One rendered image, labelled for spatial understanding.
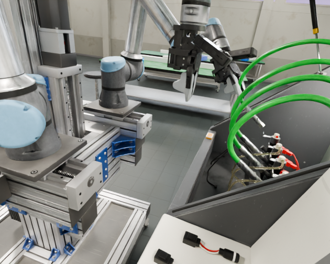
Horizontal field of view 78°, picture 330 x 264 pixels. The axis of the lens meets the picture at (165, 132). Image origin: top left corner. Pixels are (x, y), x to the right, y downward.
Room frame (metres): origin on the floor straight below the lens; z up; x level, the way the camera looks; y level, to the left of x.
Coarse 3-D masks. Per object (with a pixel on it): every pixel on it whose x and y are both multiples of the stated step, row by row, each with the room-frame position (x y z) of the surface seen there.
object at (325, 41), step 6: (294, 42) 0.70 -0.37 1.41; (300, 42) 0.69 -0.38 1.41; (306, 42) 0.68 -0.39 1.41; (312, 42) 0.67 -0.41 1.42; (318, 42) 0.66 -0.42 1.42; (324, 42) 0.66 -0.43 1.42; (276, 48) 0.73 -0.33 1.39; (282, 48) 0.72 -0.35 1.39; (264, 54) 0.74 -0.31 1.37; (270, 54) 0.74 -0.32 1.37; (258, 60) 0.75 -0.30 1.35; (252, 66) 0.76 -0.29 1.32; (246, 72) 0.77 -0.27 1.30; (240, 78) 0.78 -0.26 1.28; (240, 84) 0.78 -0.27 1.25; (240, 102) 0.76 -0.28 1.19
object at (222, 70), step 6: (222, 48) 0.87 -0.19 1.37; (228, 48) 0.88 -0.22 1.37; (210, 60) 0.90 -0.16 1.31; (216, 66) 0.87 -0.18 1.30; (228, 66) 0.83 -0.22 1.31; (234, 66) 0.83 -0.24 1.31; (216, 72) 0.84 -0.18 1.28; (222, 72) 0.83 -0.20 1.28; (234, 72) 0.80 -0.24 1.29; (216, 78) 0.84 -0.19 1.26; (222, 78) 0.81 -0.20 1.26
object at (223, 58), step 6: (198, 36) 0.60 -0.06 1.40; (198, 42) 0.60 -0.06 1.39; (204, 42) 0.59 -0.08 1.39; (210, 42) 0.60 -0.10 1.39; (204, 48) 0.59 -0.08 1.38; (210, 48) 0.58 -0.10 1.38; (216, 48) 0.58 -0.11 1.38; (210, 54) 0.58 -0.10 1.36; (216, 54) 0.58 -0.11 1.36; (222, 54) 0.57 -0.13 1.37; (228, 54) 0.58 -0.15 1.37; (216, 60) 0.57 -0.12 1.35; (222, 60) 0.57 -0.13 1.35; (228, 60) 0.56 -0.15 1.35; (222, 66) 0.58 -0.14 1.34
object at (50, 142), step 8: (48, 128) 0.53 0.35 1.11; (40, 136) 0.50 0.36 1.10; (48, 136) 0.52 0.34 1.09; (56, 136) 0.55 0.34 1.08; (32, 144) 0.49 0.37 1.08; (40, 144) 0.49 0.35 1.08; (48, 144) 0.51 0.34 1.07; (56, 144) 0.53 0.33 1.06; (8, 152) 0.47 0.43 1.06; (16, 152) 0.47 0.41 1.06; (24, 152) 0.47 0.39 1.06; (32, 152) 0.48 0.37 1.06; (40, 152) 0.49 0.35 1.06; (48, 152) 0.50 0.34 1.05; (24, 160) 0.46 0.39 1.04
